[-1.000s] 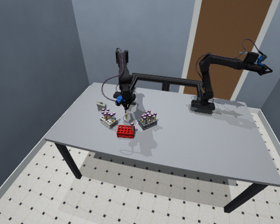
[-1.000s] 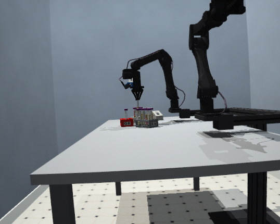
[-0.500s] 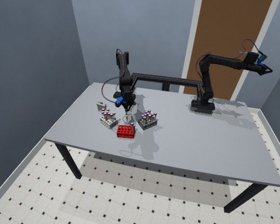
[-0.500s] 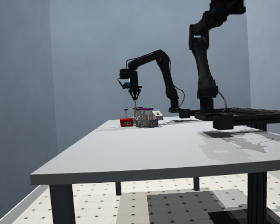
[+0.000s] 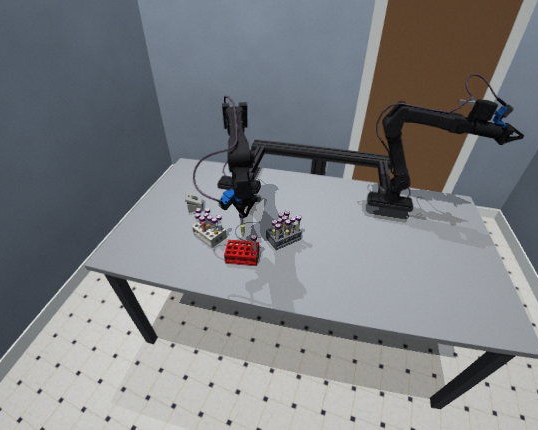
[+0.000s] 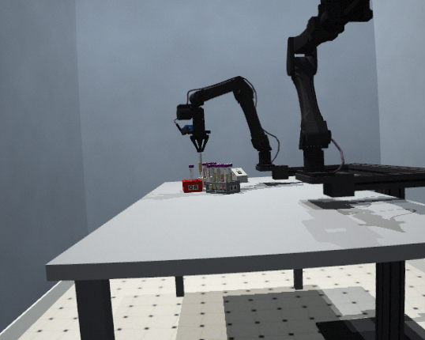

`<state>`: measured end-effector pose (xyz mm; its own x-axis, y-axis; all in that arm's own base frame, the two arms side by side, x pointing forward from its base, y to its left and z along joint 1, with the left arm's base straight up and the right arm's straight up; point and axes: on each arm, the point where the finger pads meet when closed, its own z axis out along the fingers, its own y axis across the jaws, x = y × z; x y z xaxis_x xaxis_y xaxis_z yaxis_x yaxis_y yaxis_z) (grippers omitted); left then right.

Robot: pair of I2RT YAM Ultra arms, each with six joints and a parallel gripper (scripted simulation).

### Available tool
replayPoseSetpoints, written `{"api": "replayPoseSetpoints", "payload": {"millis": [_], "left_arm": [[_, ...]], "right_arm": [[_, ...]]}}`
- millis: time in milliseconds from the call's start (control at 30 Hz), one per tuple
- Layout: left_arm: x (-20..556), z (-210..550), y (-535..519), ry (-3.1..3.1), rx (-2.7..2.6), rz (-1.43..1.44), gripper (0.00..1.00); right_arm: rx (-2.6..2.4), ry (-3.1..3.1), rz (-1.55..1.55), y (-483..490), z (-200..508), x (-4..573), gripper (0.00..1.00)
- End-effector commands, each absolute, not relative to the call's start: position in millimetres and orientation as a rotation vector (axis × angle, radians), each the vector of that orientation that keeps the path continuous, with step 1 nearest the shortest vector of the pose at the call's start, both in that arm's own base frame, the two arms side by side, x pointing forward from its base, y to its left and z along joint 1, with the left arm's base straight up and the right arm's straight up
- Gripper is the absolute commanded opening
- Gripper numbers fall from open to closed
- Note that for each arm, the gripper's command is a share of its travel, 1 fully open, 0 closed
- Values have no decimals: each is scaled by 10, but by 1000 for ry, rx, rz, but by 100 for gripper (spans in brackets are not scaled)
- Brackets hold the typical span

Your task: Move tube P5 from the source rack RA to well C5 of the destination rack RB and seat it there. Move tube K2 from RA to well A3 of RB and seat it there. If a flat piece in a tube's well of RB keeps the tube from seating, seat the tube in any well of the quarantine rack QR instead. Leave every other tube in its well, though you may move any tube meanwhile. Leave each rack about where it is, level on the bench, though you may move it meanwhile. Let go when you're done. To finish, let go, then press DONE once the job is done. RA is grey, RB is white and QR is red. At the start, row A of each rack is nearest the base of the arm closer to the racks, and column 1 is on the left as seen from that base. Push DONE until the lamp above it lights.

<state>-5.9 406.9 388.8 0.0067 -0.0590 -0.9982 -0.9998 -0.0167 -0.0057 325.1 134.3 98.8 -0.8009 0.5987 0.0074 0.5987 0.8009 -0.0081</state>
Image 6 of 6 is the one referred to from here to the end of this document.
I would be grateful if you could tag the red rack with round wells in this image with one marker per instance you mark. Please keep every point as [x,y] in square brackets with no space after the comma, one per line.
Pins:
[192,186]

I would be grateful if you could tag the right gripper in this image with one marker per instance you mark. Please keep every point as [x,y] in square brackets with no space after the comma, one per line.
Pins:
[200,135]

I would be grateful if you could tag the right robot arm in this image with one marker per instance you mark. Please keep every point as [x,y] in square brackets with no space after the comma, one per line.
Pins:
[243,93]

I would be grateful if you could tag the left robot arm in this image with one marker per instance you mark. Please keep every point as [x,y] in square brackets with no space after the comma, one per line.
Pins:
[314,131]

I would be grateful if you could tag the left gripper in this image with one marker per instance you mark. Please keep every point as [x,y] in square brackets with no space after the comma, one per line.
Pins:
[343,10]

